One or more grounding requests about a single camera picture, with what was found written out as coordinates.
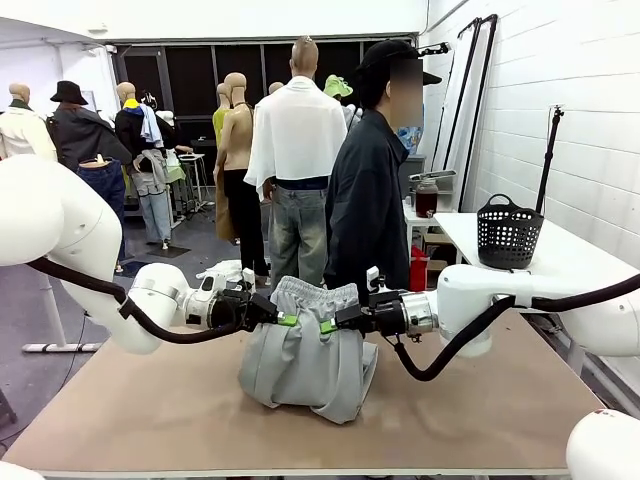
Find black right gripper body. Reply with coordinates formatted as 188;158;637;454
372;293;406;337

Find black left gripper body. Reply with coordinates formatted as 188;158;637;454
212;288;261;332

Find grey training pants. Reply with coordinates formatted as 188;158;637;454
237;275;380;425

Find black plastic laundry basket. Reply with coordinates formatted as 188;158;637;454
477;193;545;270

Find white cloth on floor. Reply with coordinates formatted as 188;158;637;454
195;259;245;284

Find red container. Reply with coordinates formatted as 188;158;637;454
409;244;431;292

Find small white side table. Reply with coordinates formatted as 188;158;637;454
402;202;469;266

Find person in dark shirt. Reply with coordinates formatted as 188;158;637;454
324;39;444;292

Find glass jar with dark liquid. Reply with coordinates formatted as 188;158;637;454
414;179;440;219

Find grey tray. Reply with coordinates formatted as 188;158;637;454
409;169;457;184

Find small white table, green cloth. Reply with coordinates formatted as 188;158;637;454
167;149;209;221

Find bare mannequin in black trousers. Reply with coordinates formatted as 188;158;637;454
213;72;271;296

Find half mannequin in blue jeans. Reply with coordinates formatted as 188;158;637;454
77;155;127;266

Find person in floral blue shirt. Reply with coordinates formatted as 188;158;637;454
397;124;426;155

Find mannequin in yellow top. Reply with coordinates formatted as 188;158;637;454
212;83;239;244

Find mannequin with white shawl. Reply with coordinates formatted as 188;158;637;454
243;35;350;292

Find large white table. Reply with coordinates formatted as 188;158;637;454
432;212;640;376

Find mannequin with yellow scarf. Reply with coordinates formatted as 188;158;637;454
114;82;176;246

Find mannequin with black hat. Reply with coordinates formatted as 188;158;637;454
47;80;132;174

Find black tripod stand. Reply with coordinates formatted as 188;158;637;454
533;104;566;219

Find mannequin in cream jacket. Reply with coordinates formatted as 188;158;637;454
0;83;59;164

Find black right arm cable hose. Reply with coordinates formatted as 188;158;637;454
392;272;640;382

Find tall black metal frame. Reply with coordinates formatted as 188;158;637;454
457;13;500;214
432;17;484;174

